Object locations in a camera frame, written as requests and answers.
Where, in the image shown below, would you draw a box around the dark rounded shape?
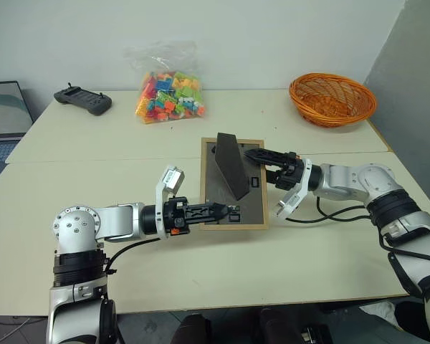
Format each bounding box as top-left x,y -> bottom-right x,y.
170,312 -> 213,344

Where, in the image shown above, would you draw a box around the orange woven basket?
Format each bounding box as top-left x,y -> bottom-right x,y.
288,72 -> 378,128

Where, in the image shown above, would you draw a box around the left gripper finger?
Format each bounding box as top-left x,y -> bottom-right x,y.
191,214 -> 226,226
190,202 -> 227,215

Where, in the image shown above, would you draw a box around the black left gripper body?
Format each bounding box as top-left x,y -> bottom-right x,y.
163,196 -> 194,237

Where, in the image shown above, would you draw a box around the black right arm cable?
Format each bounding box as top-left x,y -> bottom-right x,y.
285,196 -> 430,266

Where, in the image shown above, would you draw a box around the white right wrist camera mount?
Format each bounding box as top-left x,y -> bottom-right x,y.
272,159 -> 313,220

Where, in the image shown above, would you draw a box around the open laptop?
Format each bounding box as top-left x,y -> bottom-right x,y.
0,80 -> 35,194

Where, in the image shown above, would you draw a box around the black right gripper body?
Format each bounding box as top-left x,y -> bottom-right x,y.
274,152 -> 304,190

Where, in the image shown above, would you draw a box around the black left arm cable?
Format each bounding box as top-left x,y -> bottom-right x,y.
105,238 -> 159,277

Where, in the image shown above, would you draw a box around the white crumpled object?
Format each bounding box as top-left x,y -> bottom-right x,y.
358,300 -> 397,328

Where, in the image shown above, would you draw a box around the bag of colourful toy blocks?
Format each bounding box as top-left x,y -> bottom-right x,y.
124,39 -> 209,125

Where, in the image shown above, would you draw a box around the dark grey handheld controller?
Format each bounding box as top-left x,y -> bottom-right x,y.
53,82 -> 113,117

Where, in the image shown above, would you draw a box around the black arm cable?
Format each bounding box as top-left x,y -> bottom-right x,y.
105,238 -> 159,277
285,196 -> 430,266

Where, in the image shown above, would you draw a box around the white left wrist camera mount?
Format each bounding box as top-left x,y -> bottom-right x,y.
153,164 -> 187,241

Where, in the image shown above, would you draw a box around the thin floor cables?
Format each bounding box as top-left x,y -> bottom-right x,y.
0,314 -> 48,328

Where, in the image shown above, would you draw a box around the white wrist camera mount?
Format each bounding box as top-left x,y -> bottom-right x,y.
272,159 -> 313,220
153,164 -> 187,241

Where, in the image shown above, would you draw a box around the wooden picture frame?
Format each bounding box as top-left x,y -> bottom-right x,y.
199,132 -> 269,231

